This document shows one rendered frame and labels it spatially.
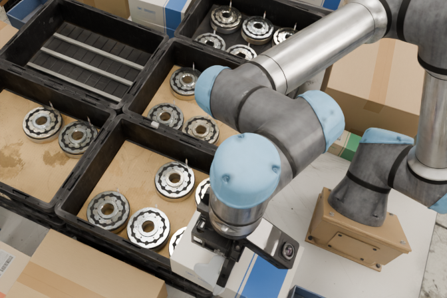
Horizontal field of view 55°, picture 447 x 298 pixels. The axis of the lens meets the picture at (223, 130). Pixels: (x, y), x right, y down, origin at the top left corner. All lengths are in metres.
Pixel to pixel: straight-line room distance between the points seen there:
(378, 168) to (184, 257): 0.55
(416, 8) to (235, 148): 0.45
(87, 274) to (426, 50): 0.83
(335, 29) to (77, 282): 0.76
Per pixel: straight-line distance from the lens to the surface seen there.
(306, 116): 0.52
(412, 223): 1.39
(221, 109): 0.59
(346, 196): 1.13
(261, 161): 0.46
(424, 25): 0.79
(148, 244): 1.05
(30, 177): 1.21
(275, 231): 0.65
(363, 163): 1.11
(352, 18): 0.76
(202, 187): 1.10
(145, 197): 1.12
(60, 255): 1.08
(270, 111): 0.54
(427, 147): 0.97
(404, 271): 1.33
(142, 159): 1.17
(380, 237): 1.10
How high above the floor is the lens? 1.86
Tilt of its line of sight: 58 degrees down
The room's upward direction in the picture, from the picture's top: 7 degrees clockwise
